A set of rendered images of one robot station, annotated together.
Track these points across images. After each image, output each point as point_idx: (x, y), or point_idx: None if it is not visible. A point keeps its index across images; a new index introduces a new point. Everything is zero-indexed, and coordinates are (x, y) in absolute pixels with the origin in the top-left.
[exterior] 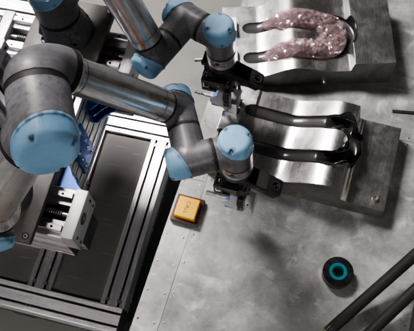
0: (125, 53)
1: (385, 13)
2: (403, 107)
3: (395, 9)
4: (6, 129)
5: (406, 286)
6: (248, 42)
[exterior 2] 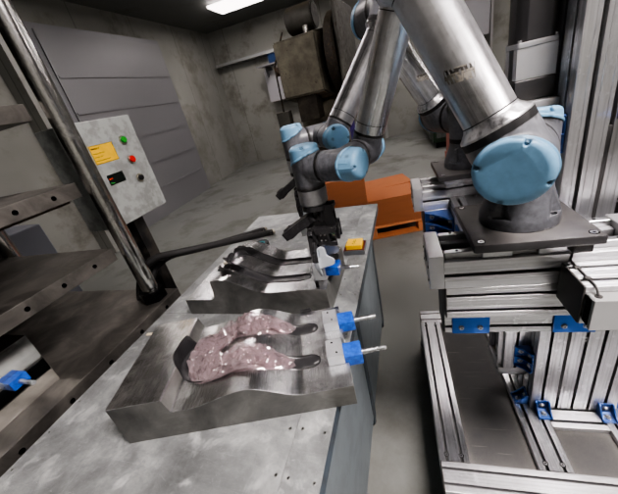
0: (437, 241)
1: (130, 374)
2: None
3: (106, 450)
4: None
5: (226, 254)
6: (311, 344)
